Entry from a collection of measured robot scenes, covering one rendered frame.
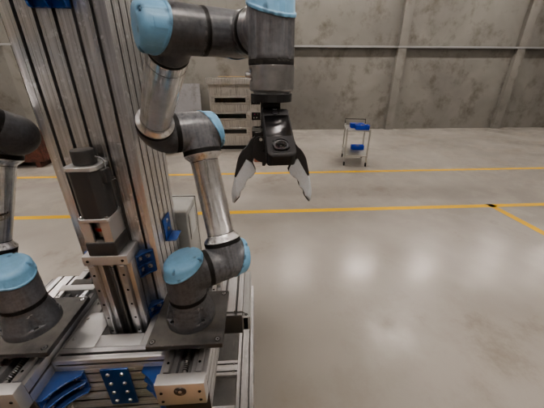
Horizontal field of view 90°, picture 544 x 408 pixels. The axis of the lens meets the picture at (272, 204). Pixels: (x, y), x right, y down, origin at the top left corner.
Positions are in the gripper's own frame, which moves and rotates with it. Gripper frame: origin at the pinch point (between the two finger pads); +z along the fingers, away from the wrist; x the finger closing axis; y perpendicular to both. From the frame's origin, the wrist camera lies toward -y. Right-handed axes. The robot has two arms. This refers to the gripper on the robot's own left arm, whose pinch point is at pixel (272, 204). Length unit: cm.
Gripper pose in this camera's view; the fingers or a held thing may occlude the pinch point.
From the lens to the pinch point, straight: 53.4
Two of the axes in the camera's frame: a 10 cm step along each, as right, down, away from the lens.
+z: 0.0, 9.1, 4.1
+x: -10.0, 0.2, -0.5
